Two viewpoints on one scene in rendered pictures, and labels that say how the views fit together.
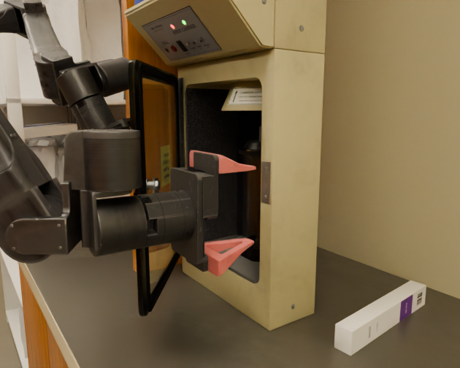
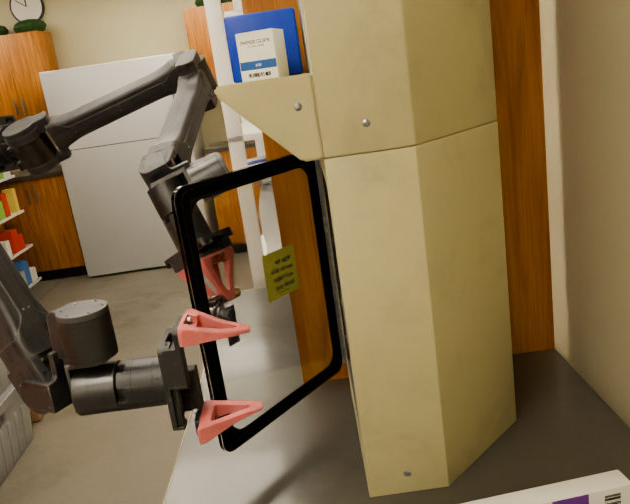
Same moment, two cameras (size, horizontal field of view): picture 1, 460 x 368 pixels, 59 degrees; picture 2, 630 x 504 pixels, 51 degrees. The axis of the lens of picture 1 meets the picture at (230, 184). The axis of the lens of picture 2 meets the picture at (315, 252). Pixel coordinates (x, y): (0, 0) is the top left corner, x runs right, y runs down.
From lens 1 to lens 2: 0.53 m
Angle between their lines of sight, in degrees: 35
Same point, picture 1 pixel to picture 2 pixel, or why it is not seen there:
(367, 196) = not seen: outside the picture
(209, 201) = (173, 374)
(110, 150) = (68, 333)
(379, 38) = not seen: outside the picture
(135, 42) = not seen: hidden behind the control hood
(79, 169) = (59, 343)
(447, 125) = not seen: outside the picture
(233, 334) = (327, 491)
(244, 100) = not seen: hidden behind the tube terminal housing
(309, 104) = (396, 218)
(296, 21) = (355, 116)
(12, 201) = (21, 366)
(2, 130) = (15, 306)
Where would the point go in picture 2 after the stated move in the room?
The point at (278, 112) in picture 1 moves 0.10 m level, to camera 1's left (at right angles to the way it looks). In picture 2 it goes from (342, 235) to (277, 234)
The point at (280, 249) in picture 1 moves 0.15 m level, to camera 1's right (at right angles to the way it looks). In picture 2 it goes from (373, 401) to (484, 421)
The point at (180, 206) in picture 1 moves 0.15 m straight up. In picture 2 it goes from (149, 376) to (120, 246)
